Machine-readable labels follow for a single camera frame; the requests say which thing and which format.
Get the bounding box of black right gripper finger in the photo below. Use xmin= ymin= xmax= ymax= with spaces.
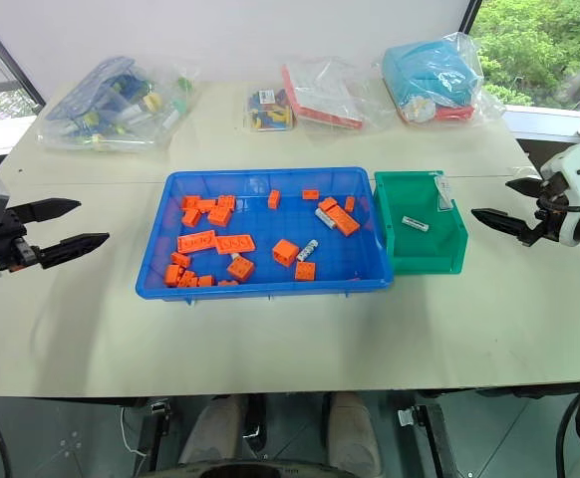
xmin=504 ymin=177 xmax=543 ymax=199
xmin=469 ymin=207 xmax=541 ymax=246

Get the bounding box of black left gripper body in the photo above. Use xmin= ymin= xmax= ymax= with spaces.
xmin=0 ymin=205 xmax=43 ymax=274

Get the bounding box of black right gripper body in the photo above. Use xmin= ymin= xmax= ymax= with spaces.
xmin=535 ymin=171 xmax=571 ymax=244

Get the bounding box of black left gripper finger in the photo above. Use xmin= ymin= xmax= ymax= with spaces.
xmin=35 ymin=231 xmax=112 ymax=271
xmin=9 ymin=197 xmax=83 ymax=224

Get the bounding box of green plastic bin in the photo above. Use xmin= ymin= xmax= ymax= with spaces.
xmin=372 ymin=169 xmax=469 ymax=276

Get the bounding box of clear box of colourful clips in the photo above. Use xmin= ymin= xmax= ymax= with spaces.
xmin=241 ymin=86 xmax=297 ymax=134

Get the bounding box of clear label card holder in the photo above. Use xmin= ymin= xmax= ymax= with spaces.
xmin=433 ymin=173 xmax=455 ymax=213

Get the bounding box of plastic bag of toy parts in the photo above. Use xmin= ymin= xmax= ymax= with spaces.
xmin=37 ymin=55 xmax=202 ymax=156

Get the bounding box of plastic bag with teal item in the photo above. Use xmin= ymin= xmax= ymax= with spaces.
xmin=372 ymin=30 xmax=506 ymax=129

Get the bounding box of blue plastic tray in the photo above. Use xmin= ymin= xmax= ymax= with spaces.
xmin=135 ymin=166 xmax=396 ymax=303

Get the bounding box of orange plastic brick with holes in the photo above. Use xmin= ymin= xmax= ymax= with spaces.
xmin=271 ymin=238 xmax=302 ymax=268

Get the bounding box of plastic bag with red tray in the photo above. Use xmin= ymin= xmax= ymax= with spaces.
xmin=278 ymin=55 xmax=372 ymax=132

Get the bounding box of grey rounded robot foot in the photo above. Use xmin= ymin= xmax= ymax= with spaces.
xmin=177 ymin=394 xmax=245 ymax=468
xmin=326 ymin=391 xmax=385 ymax=475

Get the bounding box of black window frame bar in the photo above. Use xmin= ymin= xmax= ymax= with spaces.
xmin=0 ymin=0 xmax=48 ymax=109
xmin=455 ymin=0 xmax=486 ymax=32

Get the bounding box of thin white cable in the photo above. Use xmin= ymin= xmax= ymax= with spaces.
xmin=120 ymin=406 xmax=147 ymax=458

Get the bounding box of black table leg frame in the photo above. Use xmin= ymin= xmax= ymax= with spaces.
xmin=133 ymin=396 xmax=172 ymax=472
xmin=397 ymin=401 xmax=463 ymax=478

